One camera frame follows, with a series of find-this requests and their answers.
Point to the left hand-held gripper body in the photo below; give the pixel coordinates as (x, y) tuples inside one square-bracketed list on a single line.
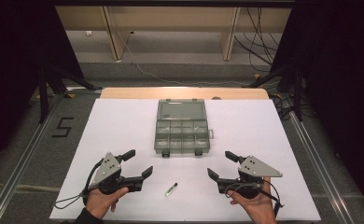
[(108, 169)]

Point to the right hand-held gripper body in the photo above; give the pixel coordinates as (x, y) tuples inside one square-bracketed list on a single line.
[(256, 168)]

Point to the clear grey compartment box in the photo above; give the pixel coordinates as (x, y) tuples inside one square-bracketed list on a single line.
[(181, 137)]

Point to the person's left hand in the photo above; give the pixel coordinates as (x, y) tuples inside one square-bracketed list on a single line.
[(100, 202)]

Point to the person's right hand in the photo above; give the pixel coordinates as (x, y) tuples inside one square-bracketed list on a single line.
[(259, 208)]

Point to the white table mat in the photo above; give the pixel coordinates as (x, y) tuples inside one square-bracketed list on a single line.
[(248, 133)]

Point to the wooden table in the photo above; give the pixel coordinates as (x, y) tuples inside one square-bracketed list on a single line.
[(170, 92)]

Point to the black metal stand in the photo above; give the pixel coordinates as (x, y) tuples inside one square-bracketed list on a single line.
[(296, 93), (43, 93)]

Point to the dark curtain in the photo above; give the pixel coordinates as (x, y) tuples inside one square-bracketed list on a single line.
[(9, 77), (342, 93)]

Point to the background wooden desk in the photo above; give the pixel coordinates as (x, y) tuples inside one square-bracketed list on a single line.
[(170, 18)]

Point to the aluminium floor rail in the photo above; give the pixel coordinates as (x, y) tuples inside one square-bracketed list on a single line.
[(321, 171), (24, 155)]

